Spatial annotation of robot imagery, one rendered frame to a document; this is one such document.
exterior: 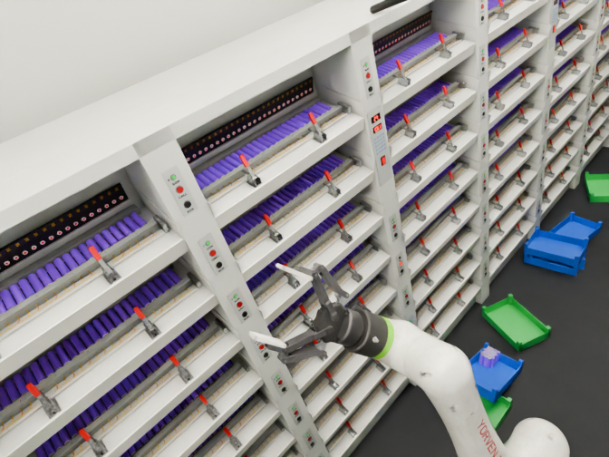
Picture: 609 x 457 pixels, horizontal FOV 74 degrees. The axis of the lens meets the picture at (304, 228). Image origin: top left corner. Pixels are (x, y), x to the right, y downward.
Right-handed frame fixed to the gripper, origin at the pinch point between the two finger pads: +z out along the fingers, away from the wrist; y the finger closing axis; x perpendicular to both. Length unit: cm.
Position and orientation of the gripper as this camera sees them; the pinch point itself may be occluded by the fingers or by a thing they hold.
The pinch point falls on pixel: (270, 302)
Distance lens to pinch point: 76.5
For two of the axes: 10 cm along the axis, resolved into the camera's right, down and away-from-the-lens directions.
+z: -8.1, -3.6, -4.6
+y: 3.7, -9.3, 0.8
